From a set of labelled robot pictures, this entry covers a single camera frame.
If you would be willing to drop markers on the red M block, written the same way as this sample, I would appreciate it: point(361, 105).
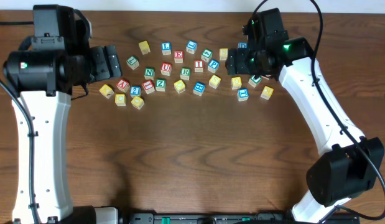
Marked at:
point(267, 77)

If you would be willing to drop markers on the yellow M block far right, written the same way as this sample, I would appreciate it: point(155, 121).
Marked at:
point(267, 92)

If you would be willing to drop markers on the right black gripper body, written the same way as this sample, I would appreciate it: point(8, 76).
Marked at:
point(242, 62)

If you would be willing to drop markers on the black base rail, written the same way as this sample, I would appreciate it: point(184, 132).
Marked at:
point(270, 217)

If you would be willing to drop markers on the yellow S block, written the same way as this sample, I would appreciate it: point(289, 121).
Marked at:
point(214, 81)

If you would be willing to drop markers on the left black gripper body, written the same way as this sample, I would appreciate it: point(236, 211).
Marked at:
point(99, 63)

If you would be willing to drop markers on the red A block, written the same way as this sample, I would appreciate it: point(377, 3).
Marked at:
point(123, 85)

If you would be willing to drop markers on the green Z block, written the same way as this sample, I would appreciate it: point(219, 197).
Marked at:
point(160, 85)

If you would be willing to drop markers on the green 4 block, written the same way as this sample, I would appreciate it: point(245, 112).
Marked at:
point(206, 55)

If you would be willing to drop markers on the red U block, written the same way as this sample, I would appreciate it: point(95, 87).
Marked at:
point(166, 69)

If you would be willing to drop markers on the red E block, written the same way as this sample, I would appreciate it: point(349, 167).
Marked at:
point(178, 56)

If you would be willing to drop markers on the red 1 block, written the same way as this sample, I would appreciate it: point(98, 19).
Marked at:
point(148, 86)

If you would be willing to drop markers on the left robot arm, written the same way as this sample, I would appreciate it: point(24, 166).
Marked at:
point(40, 77)

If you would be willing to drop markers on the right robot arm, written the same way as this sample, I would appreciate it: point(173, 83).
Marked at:
point(348, 163)

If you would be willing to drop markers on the yellow C block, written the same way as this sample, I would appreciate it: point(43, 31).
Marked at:
point(120, 99)

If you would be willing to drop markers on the yellow block top centre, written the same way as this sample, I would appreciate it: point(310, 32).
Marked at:
point(223, 54)

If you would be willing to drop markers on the blue E block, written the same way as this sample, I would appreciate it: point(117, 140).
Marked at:
point(199, 89)

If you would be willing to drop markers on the blue P block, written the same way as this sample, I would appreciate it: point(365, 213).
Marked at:
point(213, 65)

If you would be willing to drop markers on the blue D block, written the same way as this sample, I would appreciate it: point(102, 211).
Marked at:
point(242, 45)

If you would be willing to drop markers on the yellow block far left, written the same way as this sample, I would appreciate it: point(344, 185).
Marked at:
point(106, 91)

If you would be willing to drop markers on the blue 2 block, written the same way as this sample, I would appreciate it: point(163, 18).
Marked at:
point(135, 91)

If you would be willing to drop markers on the blue tilted L block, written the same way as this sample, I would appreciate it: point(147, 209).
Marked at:
point(191, 47)

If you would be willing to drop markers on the yellow block bottom left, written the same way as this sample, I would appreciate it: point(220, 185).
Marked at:
point(137, 102)

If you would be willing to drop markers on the green L block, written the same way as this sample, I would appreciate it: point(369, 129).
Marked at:
point(132, 62)

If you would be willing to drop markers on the green N block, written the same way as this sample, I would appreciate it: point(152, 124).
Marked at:
point(149, 73)

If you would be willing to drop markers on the plain yellow block top left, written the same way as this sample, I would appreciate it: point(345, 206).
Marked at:
point(144, 47)

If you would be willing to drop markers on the green J block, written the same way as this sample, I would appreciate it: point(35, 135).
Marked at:
point(254, 81)

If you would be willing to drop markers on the red I block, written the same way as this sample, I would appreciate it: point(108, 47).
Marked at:
point(198, 66)

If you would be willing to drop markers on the yellow block right centre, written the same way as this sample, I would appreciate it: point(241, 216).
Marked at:
point(236, 83)

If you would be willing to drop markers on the green R block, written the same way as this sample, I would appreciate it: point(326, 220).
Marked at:
point(185, 73)

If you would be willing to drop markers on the blue T block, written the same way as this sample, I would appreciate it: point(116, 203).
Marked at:
point(242, 94)

